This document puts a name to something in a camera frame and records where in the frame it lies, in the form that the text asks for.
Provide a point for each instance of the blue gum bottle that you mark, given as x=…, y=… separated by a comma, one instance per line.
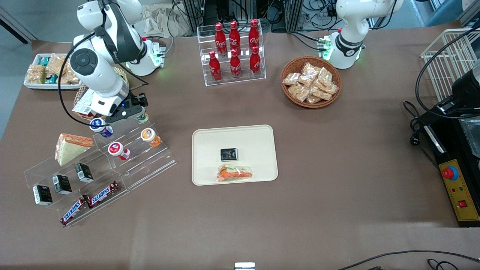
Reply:
x=98, y=125

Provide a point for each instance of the white plastic bag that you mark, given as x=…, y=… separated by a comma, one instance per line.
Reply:
x=157, y=20

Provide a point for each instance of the small black box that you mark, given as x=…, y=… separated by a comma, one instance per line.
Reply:
x=229, y=154
x=42, y=195
x=62, y=184
x=83, y=172

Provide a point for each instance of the teal snack pack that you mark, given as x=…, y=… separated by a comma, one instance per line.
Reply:
x=44, y=60
x=51, y=78

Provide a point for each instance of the round wicker basket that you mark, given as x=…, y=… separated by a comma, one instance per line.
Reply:
x=288, y=67

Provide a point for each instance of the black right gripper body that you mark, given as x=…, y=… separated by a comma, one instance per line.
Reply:
x=134, y=103

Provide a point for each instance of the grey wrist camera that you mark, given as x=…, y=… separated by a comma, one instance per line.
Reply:
x=125, y=115

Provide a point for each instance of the black control box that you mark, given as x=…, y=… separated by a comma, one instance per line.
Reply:
x=457, y=150

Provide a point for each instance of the red cola bottle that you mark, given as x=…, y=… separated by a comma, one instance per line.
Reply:
x=235, y=66
x=215, y=69
x=220, y=39
x=255, y=63
x=234, y=37
x=254, y=34

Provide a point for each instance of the orange gum bottle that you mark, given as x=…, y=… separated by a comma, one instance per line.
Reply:
x=149, y=135

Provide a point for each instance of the small white device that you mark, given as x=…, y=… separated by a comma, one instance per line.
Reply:
x=245, y=266

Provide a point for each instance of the red and white biscuit box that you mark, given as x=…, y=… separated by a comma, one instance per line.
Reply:
x=83, y=103

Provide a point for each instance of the Snickers chocolate bar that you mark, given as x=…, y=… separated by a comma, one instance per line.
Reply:
x=74, y=210
x=104, y=194

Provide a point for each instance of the tan snack pack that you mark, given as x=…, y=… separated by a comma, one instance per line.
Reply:
x=57, y=63
x=309, y=73
x=332, y=89
x=36, y=74
x=299, y=92
x=314, y=99
x=291, y=78
x=322, y=93
x=325, y=77
x=71, y=78

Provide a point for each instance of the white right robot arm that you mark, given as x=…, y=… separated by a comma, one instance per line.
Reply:
x=97, y=71

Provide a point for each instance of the red emergency stop button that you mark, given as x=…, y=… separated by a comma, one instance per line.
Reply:
x=448, y=173

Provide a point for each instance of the clear acrylic bottle rack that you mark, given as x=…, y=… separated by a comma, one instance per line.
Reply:
x=204, y=56

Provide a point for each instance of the red gum bottle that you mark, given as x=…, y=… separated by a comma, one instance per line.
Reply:
x=116, y=149

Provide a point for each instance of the wrapped triangle sandwich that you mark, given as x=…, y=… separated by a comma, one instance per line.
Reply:
x=71, y=150
x=234, y=173

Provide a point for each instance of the clear acrylic stepped stand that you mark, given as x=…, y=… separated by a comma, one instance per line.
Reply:
x=150, y=168

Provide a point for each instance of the yellow control panel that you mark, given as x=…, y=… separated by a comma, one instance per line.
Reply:
x=463, y=191

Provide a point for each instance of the beige plastic tray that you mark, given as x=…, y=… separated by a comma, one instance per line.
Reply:
x=255, y=150

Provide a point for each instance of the green gum bottle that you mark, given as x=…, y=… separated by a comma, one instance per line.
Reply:
x=142, y=119

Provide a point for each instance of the oval wicker basket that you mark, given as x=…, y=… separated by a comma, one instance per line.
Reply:
x=123, y=77

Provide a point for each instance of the steel food tray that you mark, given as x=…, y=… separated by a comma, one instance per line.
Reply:
x=473, y=137

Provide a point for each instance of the white plastic bin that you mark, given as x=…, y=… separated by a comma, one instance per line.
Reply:
x=33, y=87

